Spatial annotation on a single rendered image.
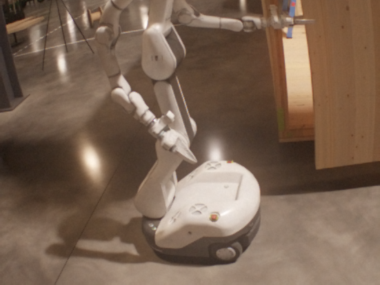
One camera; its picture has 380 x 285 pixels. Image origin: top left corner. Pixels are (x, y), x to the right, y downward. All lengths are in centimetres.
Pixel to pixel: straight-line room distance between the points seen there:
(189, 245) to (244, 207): 35
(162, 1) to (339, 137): 132
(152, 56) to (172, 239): 94
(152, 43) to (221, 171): 87
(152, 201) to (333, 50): 129
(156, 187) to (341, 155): 115
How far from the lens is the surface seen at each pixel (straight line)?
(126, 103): 160
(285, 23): 200
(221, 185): 215
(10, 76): 581
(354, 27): 207
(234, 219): 187
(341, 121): 225
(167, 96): 176
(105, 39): 152
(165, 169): 190
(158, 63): 166
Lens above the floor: 157
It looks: 27 degrees down
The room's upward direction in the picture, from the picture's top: 10 degrees counter-clockwise
